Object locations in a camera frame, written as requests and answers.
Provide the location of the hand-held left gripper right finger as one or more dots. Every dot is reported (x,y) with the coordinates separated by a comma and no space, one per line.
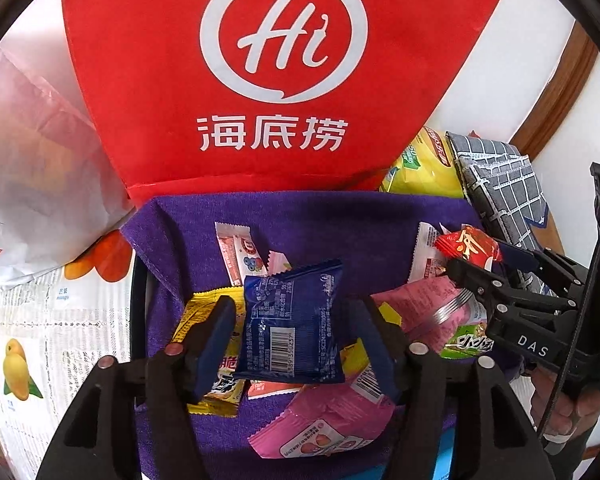
(375,350)

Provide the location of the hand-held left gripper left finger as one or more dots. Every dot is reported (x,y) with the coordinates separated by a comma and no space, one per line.
(215,345)

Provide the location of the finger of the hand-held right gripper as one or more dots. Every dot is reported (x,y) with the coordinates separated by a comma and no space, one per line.
(465,271)
(517,256)

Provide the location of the yellow-green snack packet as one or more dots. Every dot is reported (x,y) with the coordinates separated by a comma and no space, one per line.
(354,357)

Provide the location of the red snack packet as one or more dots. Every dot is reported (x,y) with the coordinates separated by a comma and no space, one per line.
(467,247)

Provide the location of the yellow snack packet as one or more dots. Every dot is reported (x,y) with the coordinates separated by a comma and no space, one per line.
(195,310)

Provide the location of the small white candy packet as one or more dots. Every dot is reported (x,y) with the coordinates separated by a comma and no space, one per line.
(425,255)

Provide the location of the green snack packet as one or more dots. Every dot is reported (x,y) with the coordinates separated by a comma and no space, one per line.
(465,346)

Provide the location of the orange-red snack packet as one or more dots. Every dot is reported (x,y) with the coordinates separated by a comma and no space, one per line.
(272,390)

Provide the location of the blue snack packet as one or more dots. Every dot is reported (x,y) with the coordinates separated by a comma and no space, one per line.
(290,320)

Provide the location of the pink cartoon snack packet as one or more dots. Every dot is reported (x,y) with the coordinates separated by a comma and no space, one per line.
(320,420)

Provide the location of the person's right hand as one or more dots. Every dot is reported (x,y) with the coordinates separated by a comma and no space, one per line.
(580,410)

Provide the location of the grey checked cloth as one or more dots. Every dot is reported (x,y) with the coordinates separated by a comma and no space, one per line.
(500,180)

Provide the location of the yellow snack bag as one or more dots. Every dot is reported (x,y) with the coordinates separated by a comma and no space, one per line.
(425,170)

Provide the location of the purple towel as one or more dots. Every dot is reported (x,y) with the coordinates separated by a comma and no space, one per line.
(330,230)

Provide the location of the white plastic shopping bag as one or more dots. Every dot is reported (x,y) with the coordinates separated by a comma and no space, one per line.
(30,160)

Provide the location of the red paper bag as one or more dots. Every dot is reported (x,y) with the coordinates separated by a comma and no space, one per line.
(130,85)

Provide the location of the brown wooden door frame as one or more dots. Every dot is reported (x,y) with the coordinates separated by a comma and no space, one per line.
(565,90)

